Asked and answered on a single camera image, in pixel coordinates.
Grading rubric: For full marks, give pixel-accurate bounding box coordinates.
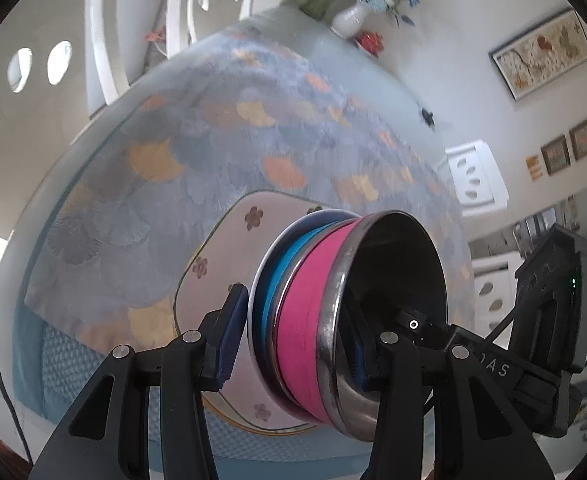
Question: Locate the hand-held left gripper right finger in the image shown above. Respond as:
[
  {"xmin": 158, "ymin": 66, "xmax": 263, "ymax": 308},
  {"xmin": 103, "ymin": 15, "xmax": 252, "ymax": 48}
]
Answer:
[{"xmin": 348, "ymin": 305, "xmax": 557, "ymax": 480}]

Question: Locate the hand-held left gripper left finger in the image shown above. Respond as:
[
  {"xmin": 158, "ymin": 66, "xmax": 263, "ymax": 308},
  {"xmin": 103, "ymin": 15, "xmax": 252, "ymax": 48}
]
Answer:
[{"xmin": 28, "ymin": 282, "xmax": 250, "ymax": 480}]

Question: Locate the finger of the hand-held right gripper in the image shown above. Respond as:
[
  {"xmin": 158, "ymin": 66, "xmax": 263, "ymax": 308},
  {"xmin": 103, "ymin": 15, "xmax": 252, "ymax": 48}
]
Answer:
[{"xmin": 396, "ymin": 307, "xmax": 474, "ymax": 352}]

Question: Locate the pink steel bowl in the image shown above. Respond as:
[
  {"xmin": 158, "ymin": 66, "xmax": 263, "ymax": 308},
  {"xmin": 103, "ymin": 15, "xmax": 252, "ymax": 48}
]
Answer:
[{"xmin": 272, "ymin": 211, "xmax": 449, "ymax": 443}]

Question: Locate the blue steel bowl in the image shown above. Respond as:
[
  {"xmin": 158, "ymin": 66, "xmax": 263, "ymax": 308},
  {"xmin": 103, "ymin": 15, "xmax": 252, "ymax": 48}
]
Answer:
[{"xmin": 248, "ymin": 210, "xmax": 361, "ymax": 401}]

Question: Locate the pink floral square plate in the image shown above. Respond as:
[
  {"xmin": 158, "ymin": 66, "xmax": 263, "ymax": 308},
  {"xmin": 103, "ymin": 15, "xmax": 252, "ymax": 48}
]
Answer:
[{"xmin": 173, "ymin": 190, "xmax": 369, "ymax": 436}]

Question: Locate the white chair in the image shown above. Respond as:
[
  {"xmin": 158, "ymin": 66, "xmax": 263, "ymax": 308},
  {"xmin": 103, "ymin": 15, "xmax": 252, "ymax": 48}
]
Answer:
[
  {"xmin": 83, "ymin": 0, "xmax": 174, "ymax": 121},
  {"xmin": 471, "ymin": 252, "xmax": 521, "ymax": 333},
  {"xmin": 445, "ymin": 141, "xmax": 510, "ymax": 217},
  {"xmin": 0, "ymin": 25, "xmax": 81, "ymax": 171},
  {"xmin": 166, "ymin": 0, "xmax": 261, "ymax": 56}
]

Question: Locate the light blue table cover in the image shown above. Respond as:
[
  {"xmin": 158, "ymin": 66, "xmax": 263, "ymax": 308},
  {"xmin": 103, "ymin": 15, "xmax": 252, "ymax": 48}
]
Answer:
[{"xmin": 0, "ymin": 7, "xmax": 474, "ymax": 480}]

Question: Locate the fan-patterned tablecloth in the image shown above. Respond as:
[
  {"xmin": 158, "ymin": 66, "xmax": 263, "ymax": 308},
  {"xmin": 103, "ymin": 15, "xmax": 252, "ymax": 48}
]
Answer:
[{"xmin": 23, "ymin": 24, "xmax": 475, "ymax": 356}]

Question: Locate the red ornament dish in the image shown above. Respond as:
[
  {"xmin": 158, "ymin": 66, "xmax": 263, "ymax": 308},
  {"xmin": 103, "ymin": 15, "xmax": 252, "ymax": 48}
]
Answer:
[{"xmin": 356, "ymin": 31, "xmax": 385, "ymax": 58}]

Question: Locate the white ribbed vase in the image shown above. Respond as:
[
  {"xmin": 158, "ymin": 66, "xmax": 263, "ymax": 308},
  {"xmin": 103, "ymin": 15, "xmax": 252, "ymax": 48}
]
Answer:
[{"xmin": 331, "ymin": 2, "xmax": 369, "ymax": 38}]

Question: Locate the small framed wall picture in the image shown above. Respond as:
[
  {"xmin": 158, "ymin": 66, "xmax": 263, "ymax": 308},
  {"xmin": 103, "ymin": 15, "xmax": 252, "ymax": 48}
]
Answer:
[
  {"xmin": 568, "ymin": 119, "xmax": 587, "ymax": 161},
  {"xmin": 541, "ymin": 136, "xmax": 572, "ymax": 176}
]

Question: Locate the black cable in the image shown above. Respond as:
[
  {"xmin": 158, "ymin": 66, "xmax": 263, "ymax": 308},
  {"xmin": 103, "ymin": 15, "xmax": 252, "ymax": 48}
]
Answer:
[{"xmin": 0, "ymin": 277, "xmax": 35, "ymax": 463}]

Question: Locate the large framed wall picture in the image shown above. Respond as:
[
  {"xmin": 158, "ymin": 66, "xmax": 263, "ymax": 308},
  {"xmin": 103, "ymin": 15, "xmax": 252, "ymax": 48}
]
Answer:
[{"xmin": 489, "ymin": 8, "xmax": 587, "ymax": 103}]

